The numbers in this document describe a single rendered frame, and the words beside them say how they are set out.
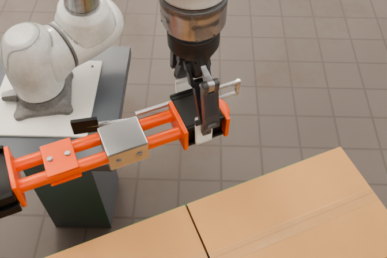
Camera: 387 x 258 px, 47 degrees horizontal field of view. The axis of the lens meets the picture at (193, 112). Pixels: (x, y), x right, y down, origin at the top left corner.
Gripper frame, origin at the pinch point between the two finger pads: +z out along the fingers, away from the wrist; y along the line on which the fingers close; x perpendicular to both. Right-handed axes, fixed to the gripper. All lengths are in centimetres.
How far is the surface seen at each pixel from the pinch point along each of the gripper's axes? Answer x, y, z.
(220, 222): 13, -8, 73
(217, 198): 15, -16, 73
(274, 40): 105, -124, 128
